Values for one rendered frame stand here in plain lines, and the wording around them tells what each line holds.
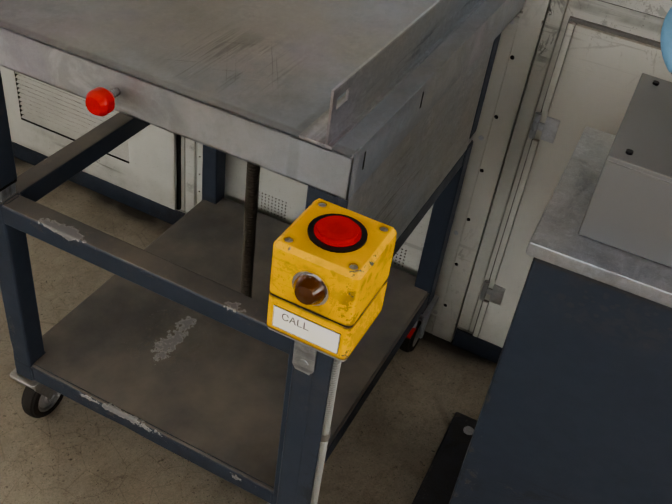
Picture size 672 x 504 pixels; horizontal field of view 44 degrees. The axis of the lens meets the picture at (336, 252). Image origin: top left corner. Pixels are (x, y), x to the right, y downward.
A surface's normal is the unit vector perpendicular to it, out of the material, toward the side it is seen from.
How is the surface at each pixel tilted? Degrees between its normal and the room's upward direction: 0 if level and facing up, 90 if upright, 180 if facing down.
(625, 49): 90
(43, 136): 90
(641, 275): 0
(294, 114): 0
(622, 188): 90
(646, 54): 90
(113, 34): 0
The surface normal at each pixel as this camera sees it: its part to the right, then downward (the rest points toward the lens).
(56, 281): 0.11, -0.77
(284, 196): -0.45, 0.53
